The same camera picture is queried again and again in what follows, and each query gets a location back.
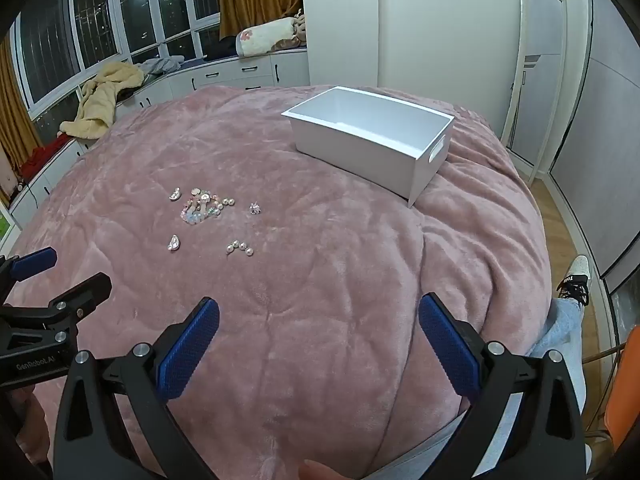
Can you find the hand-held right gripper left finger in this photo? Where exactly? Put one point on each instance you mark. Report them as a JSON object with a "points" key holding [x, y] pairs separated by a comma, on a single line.
{"points": [[192, 345]]}

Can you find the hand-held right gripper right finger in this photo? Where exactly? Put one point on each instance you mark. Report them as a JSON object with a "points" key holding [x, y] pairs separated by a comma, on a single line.
{"points": [[450, 350]]}

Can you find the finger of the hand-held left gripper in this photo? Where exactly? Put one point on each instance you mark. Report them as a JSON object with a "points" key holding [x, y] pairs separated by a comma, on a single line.
{"points": [[35, 262], [82, 295]]}

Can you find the white storage box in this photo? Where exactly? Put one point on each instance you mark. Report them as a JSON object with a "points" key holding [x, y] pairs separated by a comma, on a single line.
{"points": [[370, 130]]}

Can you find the person's right hand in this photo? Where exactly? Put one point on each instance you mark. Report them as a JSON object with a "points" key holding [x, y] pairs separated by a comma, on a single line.
{"points": [[317, 471]]}

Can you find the red cloth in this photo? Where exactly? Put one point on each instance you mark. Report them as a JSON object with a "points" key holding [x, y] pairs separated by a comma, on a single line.
{"points": [[40, 157]]}

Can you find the pearl cluster earring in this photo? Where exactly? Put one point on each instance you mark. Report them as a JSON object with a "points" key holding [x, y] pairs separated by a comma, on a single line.
{"points": [[239, 248]]}

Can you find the person's leg in jeans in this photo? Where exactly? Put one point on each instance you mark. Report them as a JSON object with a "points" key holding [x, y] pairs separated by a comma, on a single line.
{"points": [[565, 330]]}

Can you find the black and white sneaker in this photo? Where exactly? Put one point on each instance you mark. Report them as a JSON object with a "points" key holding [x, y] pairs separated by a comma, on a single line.
{"points": [[575, 275]]}

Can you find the small pearl earrings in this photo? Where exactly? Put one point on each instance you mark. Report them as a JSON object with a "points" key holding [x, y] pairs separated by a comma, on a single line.
{"points": [[227, 202]]}

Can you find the crystal flower earring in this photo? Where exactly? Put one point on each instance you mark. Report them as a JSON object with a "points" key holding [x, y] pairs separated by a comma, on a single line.
{"points": [[255, 208]]}

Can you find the pink plush blanket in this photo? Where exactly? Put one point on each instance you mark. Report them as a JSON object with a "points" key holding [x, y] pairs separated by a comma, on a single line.
{"points": [[325, 240]]}

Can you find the orange chair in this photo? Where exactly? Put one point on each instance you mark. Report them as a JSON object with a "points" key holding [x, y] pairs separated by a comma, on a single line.
{"points": [[627, 385]]}

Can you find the yellow fleece robe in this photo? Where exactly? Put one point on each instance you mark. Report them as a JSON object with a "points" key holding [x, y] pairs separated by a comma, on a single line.
{"points": [[105, 92]]}

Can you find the grey clothing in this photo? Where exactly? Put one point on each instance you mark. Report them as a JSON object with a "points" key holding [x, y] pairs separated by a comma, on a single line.
{"points": [[160, 65]]}

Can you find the large bay window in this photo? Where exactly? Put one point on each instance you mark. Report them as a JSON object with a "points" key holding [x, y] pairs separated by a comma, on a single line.
{"points": [[75, 30]]}

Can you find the floral pillow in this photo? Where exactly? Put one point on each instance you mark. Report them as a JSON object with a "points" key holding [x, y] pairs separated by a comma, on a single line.
{"points": [[265, 35]]}

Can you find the brown plush toy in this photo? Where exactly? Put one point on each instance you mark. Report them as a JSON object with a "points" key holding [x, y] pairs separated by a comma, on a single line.
{"points": [[300, 25]]}

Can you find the white wardrobe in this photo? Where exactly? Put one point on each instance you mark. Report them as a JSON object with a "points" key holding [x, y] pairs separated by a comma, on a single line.
{"points": [[340, 20]]}

